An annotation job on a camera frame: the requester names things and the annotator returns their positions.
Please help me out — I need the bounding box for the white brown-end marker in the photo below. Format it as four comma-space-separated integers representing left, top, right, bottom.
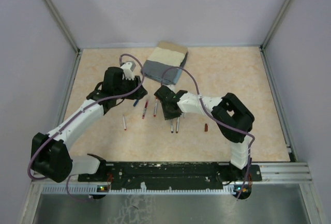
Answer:
175, 117, 180, 133

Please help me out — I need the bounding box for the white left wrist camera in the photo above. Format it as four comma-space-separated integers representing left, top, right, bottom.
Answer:
120, 61, 136, 80

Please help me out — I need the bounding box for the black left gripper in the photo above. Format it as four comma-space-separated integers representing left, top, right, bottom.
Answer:
114, 74, 147, 100

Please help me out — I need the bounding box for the aluminium frame post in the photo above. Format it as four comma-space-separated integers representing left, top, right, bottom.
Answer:
260, 0, 306, 51
27, 0, 83, 54

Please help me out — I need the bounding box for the aluminium frame post left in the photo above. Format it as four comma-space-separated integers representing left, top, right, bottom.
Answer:
27, 0, 83, 54

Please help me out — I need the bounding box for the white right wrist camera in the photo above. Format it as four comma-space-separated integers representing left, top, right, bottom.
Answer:
166, 85, 175, 92

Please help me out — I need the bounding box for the small white red-end pen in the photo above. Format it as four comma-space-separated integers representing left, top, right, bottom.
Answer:
122, 115, 127, 130

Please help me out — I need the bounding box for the folded grey beige cloth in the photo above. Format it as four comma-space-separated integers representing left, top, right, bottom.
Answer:
141, 41, 188, 85

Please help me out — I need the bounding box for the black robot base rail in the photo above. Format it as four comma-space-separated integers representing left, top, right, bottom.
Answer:
78, 161, 262, 191

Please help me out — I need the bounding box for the red clear pen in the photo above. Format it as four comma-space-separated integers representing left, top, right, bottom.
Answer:
142, 95, 150, 119

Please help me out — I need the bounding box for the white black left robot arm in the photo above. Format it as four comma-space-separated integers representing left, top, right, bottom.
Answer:
28, 62, 147, 183

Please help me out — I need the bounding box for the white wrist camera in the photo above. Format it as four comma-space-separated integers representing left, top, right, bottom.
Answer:
166, 85, 175, 92
120, 61, 136, 80

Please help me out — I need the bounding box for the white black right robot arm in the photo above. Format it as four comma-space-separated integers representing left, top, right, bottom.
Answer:
154, 85, 255, 181

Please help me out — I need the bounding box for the white red-end marker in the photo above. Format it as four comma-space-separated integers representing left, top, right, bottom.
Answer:
153, 102, 158, 117

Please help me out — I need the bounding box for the aluminium frame post right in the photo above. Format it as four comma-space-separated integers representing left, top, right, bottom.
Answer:
260, 0, 306, 51

